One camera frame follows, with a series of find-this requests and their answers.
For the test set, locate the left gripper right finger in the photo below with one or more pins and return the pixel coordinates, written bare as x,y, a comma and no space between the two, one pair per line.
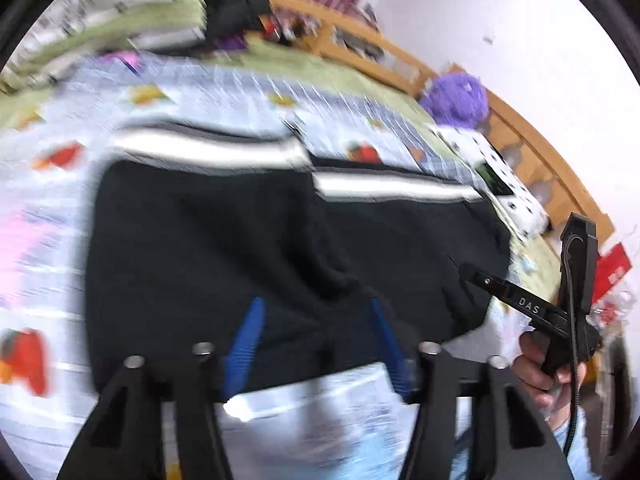
473,418

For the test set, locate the fruit print tablecloth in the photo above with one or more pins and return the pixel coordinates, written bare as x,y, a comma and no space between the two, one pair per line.
40,286

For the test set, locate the folded white green quilt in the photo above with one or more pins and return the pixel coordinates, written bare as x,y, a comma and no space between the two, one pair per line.
70,29

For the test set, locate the black pants with stripe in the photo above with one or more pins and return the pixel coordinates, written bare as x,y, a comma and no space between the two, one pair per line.
292,266

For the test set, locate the green bed blanket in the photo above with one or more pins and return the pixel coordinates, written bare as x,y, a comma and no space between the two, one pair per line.
37,121

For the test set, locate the wooden bed frame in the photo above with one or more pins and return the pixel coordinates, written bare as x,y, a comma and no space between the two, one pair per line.
531,157

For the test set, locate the light blue sleeve forearm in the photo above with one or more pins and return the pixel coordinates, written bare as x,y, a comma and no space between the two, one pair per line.
578,458

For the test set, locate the white floral pillow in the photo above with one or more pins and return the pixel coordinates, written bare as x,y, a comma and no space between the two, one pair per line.
524,210

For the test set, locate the red package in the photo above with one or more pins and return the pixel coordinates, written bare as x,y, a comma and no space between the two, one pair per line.
612,300

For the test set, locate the black clothes pile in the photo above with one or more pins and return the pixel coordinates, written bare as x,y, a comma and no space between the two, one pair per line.
227,18

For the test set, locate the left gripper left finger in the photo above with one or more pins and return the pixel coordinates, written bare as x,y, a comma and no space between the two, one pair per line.
138,412

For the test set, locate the person right hand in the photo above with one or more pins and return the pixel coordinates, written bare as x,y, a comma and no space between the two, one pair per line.
552,392

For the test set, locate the purple plush toy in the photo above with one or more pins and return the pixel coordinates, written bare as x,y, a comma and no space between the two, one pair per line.
456,100

